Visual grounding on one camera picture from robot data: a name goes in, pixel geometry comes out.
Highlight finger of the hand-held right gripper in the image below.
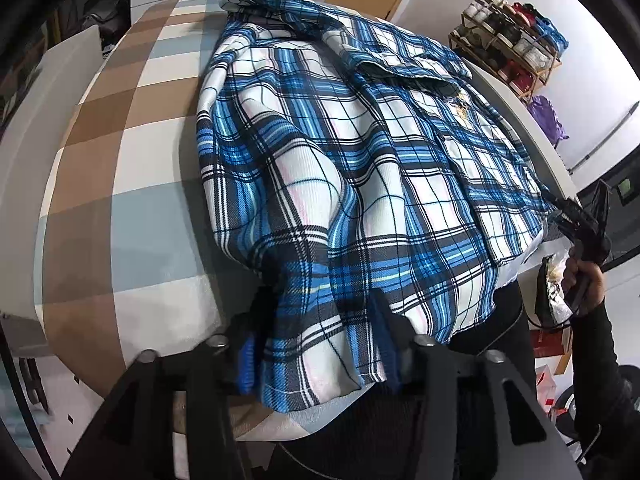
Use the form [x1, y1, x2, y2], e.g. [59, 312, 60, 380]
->
[551, 212, 582, 245]
[542, 191, 585, 215]

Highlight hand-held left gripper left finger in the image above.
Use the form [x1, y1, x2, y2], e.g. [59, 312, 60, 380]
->
[60, 287, 279, 480]

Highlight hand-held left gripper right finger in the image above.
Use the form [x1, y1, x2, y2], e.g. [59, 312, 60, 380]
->
[367, 290, 583, 480]

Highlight blue white plaid shirt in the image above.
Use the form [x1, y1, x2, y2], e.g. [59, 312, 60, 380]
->
[196, 0, 559, 414]

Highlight person's right forearm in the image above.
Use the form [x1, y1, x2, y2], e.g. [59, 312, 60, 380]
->
[570, 304, 640, 442]

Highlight person's right hand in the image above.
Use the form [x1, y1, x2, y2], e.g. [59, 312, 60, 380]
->
[561, 255, 607, 319]

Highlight shiny snack bag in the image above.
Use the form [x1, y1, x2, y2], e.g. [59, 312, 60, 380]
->
[537, 253, 571, 326]

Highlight purple bag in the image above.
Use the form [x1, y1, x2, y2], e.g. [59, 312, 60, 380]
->
[527, 93, 571, 144]

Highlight person's black pants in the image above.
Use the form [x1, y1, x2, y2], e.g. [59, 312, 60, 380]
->
[280, 280, 532, 480]

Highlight white plastic bag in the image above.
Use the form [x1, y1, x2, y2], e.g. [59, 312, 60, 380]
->
[534, 362, 562, 411]

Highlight wooden shoe rack with shoes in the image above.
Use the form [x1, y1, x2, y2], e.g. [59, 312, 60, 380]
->
[457, 0, 570, 96]

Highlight checkered tablecloth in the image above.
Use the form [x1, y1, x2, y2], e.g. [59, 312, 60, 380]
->
[32, 0, 501, 442]

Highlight grey bed side board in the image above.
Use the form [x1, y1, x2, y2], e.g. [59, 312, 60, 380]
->
[0, 25, 117, 321]

